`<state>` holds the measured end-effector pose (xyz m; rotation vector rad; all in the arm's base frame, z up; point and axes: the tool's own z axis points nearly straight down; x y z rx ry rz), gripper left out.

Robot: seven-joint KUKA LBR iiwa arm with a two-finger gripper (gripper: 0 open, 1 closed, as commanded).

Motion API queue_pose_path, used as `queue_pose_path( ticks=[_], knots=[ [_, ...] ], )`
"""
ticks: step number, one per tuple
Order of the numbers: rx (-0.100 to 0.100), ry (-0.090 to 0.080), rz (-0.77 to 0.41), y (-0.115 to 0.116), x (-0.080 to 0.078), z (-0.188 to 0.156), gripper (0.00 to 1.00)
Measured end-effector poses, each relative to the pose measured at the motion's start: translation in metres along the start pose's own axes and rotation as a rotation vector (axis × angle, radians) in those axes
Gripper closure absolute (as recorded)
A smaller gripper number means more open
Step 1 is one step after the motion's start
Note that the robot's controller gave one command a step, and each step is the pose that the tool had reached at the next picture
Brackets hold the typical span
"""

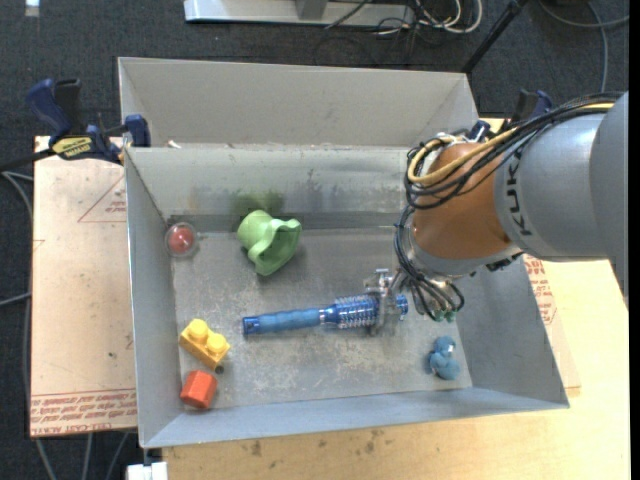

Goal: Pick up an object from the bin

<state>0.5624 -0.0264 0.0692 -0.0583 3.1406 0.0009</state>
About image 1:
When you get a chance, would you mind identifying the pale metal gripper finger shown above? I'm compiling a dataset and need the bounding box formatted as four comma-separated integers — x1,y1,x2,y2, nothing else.
363,267,396,300
368,299,402,338

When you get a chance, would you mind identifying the blue flashlight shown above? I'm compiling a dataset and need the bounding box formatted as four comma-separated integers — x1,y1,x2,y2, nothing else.
241,292,410,338

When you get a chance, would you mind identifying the grey metal bin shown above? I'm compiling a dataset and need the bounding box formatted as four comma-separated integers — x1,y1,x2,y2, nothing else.
117,56,570,449

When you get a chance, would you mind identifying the blue toy animal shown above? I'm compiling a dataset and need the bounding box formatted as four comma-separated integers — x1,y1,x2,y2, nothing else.
427,336,462,381

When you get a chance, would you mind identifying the green plastic cup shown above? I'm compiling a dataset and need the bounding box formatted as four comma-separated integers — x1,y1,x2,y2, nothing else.
236,209,303,277

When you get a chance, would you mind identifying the yellow toy brick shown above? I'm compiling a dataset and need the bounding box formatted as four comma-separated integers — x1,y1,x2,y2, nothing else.
178,318,232,370

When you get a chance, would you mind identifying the orange-red block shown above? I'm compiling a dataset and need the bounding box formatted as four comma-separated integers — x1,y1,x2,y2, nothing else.
179,369,219,410

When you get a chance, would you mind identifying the red ball in clear shell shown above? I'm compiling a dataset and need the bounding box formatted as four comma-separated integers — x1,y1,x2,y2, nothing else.
163,221,199,259

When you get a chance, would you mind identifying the brown cardboard board red print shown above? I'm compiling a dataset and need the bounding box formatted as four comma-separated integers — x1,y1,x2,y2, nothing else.
29,135,584,439

